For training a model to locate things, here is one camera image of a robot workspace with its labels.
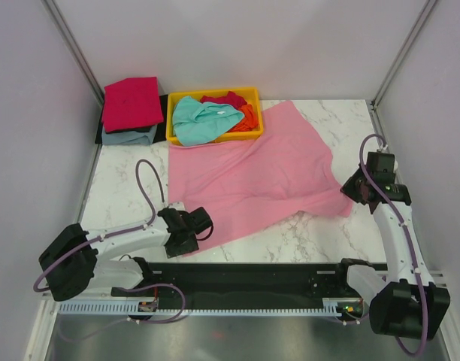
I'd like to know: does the pink t shirt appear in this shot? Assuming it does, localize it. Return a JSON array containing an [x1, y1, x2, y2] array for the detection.
[[168, 101, 352, 251]]

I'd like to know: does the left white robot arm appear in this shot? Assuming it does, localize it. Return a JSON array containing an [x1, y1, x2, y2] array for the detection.
[[34, 207, 214, 302]]

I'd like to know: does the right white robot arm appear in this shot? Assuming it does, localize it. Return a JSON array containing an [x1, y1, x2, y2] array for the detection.
[[333, 152, 450, 340]]

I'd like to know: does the folded grey blue t shirt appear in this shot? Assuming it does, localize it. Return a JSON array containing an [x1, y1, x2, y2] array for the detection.
[[101, 126, 157, 145]]

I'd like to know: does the folded black t shirt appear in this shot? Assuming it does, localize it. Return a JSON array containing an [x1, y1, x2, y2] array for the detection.
[[94, 93, 170, 146]]

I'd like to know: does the teal t shirt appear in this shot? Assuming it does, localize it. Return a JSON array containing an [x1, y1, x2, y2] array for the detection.
[[172, 96, 244, 147]]

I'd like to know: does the orange t shirt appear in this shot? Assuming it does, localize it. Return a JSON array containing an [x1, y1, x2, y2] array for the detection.
[[229, 104, 259, 132]]

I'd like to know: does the folded crimson t shirt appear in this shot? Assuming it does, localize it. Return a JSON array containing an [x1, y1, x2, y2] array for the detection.
[[101, 77, 164, 133]]

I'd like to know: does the dark red t shirt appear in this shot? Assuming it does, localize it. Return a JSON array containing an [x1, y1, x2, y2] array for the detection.
[[200, 91, 247, 110]]

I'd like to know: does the yellow plastic bin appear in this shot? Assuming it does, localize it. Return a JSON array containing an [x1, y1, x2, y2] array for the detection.
[[165, 87, 264, 147]]

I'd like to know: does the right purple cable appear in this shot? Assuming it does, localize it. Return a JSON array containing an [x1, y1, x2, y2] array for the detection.
[[334, 134, 430, 356]]

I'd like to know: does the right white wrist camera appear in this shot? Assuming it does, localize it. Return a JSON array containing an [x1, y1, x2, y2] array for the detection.
[[377, 144, 398, 172]]

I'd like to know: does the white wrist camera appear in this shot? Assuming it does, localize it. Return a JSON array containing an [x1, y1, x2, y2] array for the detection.
[[377, 144, 398, 172], [167, 202, 186, 211]]

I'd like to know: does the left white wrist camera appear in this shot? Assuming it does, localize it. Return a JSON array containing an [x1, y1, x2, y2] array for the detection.
[[167, 202, 186, 211]]

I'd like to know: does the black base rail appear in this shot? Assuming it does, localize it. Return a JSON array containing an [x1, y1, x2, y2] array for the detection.
[[109, 259, 389, 311]]

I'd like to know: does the white slotted cable duct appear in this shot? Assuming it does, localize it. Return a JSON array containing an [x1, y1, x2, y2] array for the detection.
[[58, 299, 341, 317]]

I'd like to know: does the right aluminium frame post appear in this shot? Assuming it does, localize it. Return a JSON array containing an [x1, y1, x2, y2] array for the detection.
[[370, 0, 440, 111]]

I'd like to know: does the aluminium frame post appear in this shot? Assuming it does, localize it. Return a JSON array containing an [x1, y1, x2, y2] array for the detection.
[[41, 0, 104, 105], [370, 0, 440, 111]]

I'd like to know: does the left aluminium frame post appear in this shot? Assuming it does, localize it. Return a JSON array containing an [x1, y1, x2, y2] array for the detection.
[[41, 0, 104, 105]]

